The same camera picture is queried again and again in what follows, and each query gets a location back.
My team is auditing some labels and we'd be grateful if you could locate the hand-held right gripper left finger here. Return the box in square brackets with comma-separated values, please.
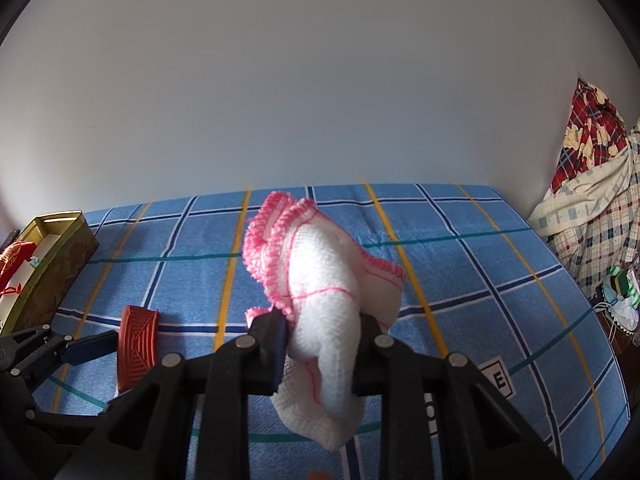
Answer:
[52, 307, 290, 480]

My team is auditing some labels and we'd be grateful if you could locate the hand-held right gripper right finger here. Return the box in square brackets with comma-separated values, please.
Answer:
[352, 312, 573, 480]

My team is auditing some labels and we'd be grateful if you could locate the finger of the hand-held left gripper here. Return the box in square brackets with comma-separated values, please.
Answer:
[22, 392, 123, 436]
[0, 325, 118, 378]

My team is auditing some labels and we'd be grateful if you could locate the white sock with pink trim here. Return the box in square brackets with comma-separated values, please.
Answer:
[242, 191, 407, 451]

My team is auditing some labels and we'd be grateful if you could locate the gold metal tin box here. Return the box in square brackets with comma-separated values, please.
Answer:
[0, 210, 100, 336]

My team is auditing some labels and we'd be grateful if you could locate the blue plaid bed sheet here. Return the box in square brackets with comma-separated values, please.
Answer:
[0, 183, 628, 480]

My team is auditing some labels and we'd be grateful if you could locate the cream plaid cloth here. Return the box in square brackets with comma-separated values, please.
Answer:
[527, 125, 640, 306]

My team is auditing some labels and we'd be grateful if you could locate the green striped white bag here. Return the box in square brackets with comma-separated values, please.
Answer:
[602, 267, 640, 333]

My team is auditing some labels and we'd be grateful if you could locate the red patterned cloth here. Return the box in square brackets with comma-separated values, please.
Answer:
[550, 78, 628, 193]

